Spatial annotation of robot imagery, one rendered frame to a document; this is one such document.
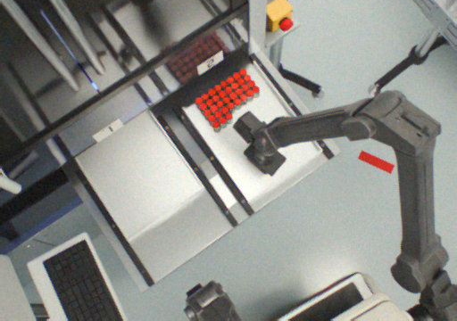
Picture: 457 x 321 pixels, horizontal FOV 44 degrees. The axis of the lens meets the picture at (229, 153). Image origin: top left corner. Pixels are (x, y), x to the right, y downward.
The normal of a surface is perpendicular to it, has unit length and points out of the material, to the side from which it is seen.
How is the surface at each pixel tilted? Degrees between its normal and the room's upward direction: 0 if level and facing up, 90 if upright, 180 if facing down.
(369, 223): 0
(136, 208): 0
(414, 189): 73
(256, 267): 0
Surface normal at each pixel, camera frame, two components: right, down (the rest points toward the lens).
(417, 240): -0.70, 0.54
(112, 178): -0.04, -0.25
